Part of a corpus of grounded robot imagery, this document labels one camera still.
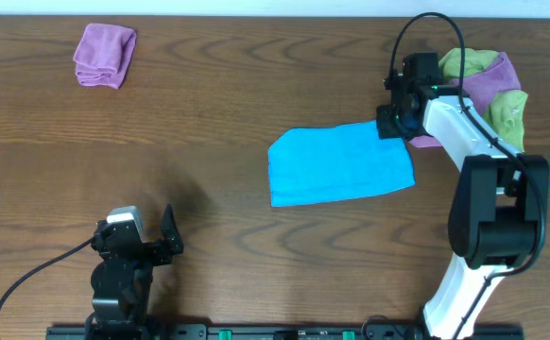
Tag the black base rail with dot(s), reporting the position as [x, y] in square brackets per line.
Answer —
[378, 331]

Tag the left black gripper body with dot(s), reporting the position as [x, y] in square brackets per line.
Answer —
[152, 250]

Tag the folded purple cloth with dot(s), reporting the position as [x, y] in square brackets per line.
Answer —
[104, 54]

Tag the crumpled green cloth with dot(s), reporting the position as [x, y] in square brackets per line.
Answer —
[509, 113]

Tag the blue microfiber cloth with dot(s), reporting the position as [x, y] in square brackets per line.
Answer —
[310, 165]

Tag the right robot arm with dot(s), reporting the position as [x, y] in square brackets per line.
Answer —
[497, 221]

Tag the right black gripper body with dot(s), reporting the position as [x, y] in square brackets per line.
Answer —
[386, 125]

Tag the crumpled purple cloth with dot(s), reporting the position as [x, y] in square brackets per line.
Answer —
[490, 82]

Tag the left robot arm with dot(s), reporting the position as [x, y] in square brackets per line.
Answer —
[122, 281]

